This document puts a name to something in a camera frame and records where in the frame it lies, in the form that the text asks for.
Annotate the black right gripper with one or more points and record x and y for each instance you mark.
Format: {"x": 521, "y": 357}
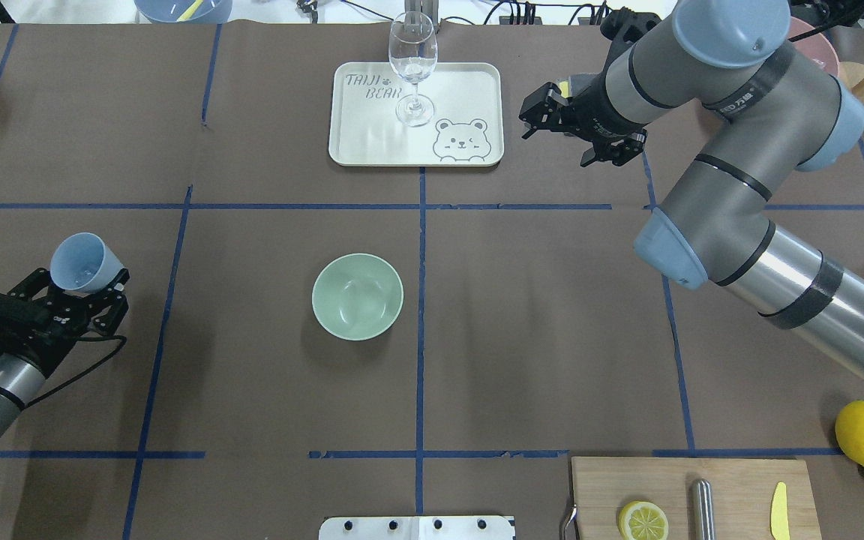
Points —
{"x": 594, "y": 111}

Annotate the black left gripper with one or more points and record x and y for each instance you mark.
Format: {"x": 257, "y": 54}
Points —
{"x": 40, "y": 332}

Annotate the light blue plastic cup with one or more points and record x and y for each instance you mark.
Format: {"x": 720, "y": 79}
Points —
{"x": 84, "y": 264}

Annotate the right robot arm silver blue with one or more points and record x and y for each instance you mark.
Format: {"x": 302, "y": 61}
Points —
{"x": 780, "y": 113}

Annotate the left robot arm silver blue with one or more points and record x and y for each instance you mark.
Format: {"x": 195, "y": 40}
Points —
{"x": 21, "y": 384}

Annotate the pink bowl with ice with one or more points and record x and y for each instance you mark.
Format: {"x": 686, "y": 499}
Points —
{"x": 816, "y": 47}

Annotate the green ceramic bowl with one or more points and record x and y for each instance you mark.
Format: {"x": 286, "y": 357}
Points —
{"x": 357, "y": 297}

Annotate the blue bowl on side table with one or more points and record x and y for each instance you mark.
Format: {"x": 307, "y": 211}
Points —
{"x": 211, "y": 12}

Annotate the grey yellow cleaning cloth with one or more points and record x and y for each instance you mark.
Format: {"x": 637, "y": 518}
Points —
{"x": 575, "y": 84}

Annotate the clear wine glass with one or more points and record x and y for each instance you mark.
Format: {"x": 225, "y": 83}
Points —
{"x": 413, "y": 54}

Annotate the yellow plastic fork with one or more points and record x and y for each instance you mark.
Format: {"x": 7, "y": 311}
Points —
{"x": 189, "y": 11}

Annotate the metal muddler rod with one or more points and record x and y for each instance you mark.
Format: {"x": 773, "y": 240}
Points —
{"x": 703, "y": 522}

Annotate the wooden cutting board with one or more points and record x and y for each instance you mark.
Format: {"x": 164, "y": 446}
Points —
{"x": 741, "y": 494}

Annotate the half lemon slice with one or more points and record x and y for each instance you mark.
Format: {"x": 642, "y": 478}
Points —
{"x": 641, "y": 519}

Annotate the yellow plastic knife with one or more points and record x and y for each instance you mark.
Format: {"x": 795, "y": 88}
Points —
{"x": 779, "y": 520}

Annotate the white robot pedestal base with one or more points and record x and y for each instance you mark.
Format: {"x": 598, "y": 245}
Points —
{"x": 419, "y": 527}

